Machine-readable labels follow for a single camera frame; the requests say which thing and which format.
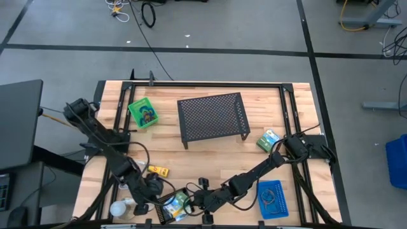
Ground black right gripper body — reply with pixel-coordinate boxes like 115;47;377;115
192;187;233;213

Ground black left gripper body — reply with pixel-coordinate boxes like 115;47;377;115
136;173;165;205

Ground small yellow crayon box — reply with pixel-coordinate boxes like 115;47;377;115
146;164;170;178

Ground black plastic basket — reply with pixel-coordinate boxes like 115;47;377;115
154;187;195;226

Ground green blue crayon box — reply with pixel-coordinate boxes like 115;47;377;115
163;198;188;222
174;190;193;214
256;128;281;153

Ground black perforated metal riser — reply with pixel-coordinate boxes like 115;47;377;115
177;92;251;150

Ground blue plastic basket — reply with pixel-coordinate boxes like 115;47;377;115
256;179;290;220

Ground green plastic basket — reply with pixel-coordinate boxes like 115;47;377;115
127;97;160;129

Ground grey desk foot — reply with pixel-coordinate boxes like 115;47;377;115
362;101;407;111

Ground grey desk leg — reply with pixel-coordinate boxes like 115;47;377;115
341;0;403;28

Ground round metal cup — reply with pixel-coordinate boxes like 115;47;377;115
109;200;127;218

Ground black computer mouse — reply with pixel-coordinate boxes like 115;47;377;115
6;205;29;228

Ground black side monitor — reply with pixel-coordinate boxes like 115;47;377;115
0;79;44;174

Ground blue floor bin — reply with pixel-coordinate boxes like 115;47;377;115
385;133;407;190

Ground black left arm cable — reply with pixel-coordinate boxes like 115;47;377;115
125;141;177;207

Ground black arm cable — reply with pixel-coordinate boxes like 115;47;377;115
125;141;177;207
184;171;279;217

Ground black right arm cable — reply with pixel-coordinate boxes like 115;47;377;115
184;171;279;217

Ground black metal table frame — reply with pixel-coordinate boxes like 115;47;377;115
83;79;343;227

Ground long black floor cable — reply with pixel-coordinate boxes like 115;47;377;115
128;0;175;81

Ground white floor cable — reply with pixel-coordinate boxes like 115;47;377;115
104;0;130;23

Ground black coiled floor cable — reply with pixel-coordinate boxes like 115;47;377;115
141;1;157;29

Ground yellow looped floor cable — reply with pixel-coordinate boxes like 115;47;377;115
340;0;371;32

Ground black tangled floor cables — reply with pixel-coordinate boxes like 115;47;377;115
381;25;407;66

